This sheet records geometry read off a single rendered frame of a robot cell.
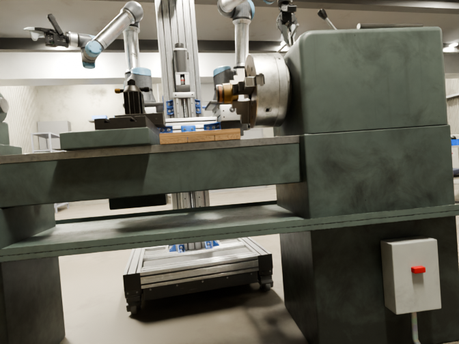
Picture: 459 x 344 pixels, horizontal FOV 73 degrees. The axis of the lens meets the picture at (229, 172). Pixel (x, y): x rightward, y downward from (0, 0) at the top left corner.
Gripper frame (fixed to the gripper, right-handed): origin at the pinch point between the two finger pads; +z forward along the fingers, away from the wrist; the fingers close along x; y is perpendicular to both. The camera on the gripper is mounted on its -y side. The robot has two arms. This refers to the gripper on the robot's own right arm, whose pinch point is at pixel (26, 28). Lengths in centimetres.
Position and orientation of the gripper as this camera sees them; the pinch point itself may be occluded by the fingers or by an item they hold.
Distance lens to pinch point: 211.7
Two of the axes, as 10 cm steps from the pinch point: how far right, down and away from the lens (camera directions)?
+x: -5.6, -1.1, 8.2
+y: 0.0, 9.9, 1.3
